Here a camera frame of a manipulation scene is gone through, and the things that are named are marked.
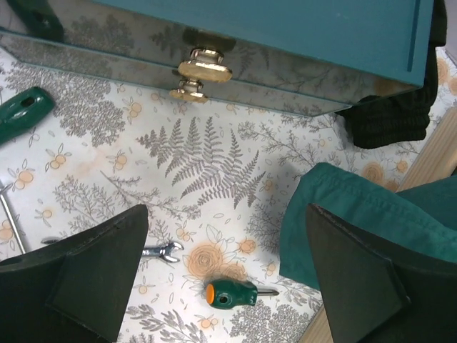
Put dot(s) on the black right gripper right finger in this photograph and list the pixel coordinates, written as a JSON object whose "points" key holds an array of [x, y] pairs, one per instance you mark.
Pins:
{"points": [[377, 291]]}

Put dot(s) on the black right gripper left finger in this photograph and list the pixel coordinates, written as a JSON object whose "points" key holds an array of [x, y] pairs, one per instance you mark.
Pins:
{"points": [[77, 289]]}

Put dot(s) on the small silver wrench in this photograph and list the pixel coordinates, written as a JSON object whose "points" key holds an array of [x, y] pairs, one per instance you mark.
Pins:
{"points": [[163, 252]]}

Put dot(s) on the silver hex key tool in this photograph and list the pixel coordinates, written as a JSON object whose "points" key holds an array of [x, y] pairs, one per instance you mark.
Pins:
{"points": [[11, 218]]}

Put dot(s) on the stubby green screwdriver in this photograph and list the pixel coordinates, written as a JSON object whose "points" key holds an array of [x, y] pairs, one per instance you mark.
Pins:
{"points": [[229, 293]]}

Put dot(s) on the large green handle screwdriver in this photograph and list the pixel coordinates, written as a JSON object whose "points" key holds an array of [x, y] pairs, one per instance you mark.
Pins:
{"points": [[24, 111]]}

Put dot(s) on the green cloth garment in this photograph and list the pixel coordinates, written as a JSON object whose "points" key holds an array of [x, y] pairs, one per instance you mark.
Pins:
{"points": [[422, 218]]}

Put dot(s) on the black knit cloth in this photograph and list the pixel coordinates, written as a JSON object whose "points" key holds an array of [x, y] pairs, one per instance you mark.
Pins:
{"points": [[376, 123]]}

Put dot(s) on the floral table mat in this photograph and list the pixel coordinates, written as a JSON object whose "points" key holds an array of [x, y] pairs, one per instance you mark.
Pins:
{"points": [[215, 177]]}

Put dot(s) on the teal drawer cabinet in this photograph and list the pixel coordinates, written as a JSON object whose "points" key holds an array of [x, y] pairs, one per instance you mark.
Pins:
{"points": [[380, 37]]}

